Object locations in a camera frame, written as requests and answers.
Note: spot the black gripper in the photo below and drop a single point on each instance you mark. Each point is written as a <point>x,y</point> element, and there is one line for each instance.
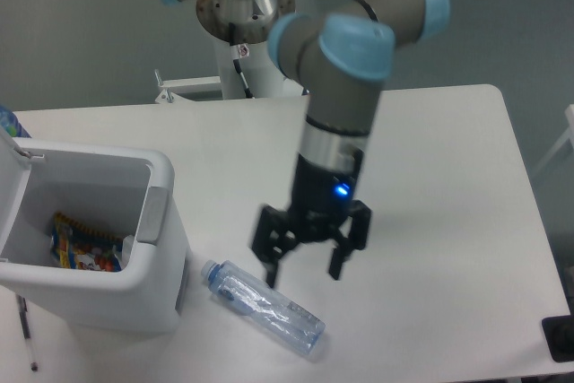
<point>321,201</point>

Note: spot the clear blue plastic bottle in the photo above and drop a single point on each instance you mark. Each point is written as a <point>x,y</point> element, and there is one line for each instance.
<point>253,298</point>

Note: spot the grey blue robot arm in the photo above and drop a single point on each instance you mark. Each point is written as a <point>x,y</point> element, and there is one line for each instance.
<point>343,60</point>

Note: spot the white plastic trash can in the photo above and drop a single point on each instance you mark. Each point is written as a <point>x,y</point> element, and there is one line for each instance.
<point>122,191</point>

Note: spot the colourful snack wrapper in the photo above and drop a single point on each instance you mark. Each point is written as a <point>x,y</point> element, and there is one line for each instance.
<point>74,245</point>

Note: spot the black device at table edge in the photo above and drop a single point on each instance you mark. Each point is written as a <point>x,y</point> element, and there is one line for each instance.
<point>558,332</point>

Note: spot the black pen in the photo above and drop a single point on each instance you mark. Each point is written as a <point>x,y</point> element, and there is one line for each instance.
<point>23,315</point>

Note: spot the white frame at right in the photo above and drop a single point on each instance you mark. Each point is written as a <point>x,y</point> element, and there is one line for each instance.
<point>558,153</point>

